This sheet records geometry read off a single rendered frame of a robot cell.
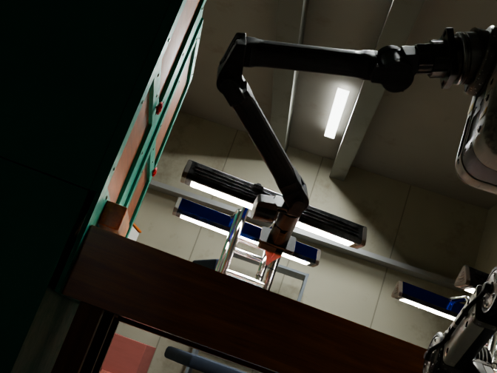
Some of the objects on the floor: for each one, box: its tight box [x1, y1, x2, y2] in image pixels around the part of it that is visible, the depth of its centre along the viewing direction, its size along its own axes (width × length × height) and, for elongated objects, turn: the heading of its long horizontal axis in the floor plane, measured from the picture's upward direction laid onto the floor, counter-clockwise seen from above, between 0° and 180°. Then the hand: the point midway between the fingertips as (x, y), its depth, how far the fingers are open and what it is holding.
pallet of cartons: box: [99, 333, 156, 373], centre depth 666 cm, size 140×98×51 cm
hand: (268, 261), depth 184 cm, fingers closed
